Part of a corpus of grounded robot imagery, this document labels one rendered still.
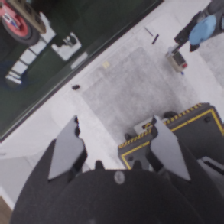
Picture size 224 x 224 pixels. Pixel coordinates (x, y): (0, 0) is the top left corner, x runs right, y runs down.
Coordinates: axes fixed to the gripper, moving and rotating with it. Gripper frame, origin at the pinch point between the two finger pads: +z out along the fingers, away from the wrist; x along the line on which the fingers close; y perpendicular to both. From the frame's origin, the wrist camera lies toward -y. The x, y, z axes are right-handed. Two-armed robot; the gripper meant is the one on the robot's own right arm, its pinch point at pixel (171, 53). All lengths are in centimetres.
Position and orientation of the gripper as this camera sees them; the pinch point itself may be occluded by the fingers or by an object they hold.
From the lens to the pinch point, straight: 91.4
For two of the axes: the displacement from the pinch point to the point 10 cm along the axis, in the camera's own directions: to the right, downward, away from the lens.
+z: 0.6, -0.9, 9.9
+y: -5.9, -8.1, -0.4
